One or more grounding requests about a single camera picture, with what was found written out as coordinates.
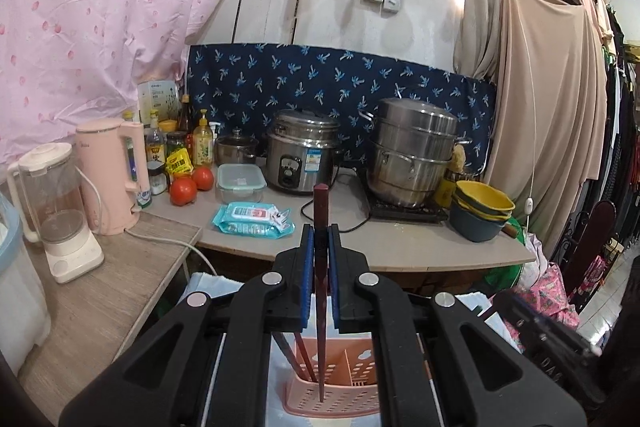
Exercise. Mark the green pickle jar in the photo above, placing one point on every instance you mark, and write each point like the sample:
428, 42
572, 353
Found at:
176, 143

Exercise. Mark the yellow cap clear bottle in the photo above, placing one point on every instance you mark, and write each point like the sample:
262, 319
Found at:
154, 142

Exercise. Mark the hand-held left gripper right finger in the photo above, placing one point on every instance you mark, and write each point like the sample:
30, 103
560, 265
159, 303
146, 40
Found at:
334, 277

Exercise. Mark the white blender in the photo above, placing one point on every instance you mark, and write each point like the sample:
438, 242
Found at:
60, 232

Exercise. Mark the pink electric kettle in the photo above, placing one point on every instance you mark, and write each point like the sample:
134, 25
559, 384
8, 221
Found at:
105, 177

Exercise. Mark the navy leaf print cloth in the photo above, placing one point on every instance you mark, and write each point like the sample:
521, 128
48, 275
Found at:
300, 77

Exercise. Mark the steel rice cooker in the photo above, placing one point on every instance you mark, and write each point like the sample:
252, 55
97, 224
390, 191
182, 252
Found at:
300, 152

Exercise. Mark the red tomato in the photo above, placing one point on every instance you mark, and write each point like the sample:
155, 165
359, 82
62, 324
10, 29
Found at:
183, 192
203, 178

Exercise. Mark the yellow bowl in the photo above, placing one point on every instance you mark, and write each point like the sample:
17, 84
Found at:
482, 196

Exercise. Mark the white carton box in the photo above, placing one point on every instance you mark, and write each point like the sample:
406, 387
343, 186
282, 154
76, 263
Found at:
157, 99

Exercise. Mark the beige curtain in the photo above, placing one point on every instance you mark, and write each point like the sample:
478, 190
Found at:
545, 107

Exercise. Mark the small pot glass lid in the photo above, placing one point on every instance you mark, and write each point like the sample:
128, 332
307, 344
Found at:
235, 149

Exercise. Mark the clear food container green lid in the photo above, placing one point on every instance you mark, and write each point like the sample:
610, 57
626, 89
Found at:
240, 182

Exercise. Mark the yellow seasoning packet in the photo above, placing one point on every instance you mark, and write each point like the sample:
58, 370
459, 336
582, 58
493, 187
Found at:
179, 163

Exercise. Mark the dark wooden chair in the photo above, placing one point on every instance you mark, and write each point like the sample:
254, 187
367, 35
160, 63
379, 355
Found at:
592, 247

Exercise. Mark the black induction cooker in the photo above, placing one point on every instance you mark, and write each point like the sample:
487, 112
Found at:
410, 209

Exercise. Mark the green plastic basin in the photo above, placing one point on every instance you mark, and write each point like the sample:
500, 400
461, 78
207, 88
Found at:
505, 274

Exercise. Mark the dark sauce bottle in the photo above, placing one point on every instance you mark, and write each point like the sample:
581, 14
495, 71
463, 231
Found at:
184, 117

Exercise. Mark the dark red chopstick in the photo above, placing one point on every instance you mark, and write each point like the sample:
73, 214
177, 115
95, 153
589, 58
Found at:
306, 354
290, 354
321, 217

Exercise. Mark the teal wet wipes pack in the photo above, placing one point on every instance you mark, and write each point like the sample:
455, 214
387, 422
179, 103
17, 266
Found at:
250, 219

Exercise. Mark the pink perforated utensil holder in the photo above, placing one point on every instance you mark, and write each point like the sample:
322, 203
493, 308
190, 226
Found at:
345, 372

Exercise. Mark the yellow loofah sponge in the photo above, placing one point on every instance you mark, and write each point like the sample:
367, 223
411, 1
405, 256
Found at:
452, 162

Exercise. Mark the blue-grey bowl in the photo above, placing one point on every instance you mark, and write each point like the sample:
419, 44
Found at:
475, 227

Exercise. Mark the white tub blue rim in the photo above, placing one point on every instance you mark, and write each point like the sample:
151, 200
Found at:
20, 307

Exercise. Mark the steel steamer pot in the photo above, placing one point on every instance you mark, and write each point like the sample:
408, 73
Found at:
415, 147

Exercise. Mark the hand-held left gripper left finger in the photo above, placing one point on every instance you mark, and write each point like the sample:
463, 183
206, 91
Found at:
308, 277

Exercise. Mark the pink floral cloth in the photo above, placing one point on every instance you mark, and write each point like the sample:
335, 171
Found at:
547, 292

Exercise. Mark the wooden counter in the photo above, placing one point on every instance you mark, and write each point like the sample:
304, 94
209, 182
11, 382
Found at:
400, 247

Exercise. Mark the yellow pump bottle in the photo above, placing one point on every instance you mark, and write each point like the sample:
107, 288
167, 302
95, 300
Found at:
202, 144

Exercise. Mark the row of hanging clothes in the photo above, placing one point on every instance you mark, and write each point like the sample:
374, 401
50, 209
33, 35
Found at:
620, 132

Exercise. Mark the pink spotted curtain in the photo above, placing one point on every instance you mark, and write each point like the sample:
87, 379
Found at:
100, 32

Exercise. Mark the small white jar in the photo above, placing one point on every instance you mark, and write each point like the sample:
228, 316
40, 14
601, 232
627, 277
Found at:
158, 182

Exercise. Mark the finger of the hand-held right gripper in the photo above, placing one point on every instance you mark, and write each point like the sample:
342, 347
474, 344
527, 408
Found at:
520, 312

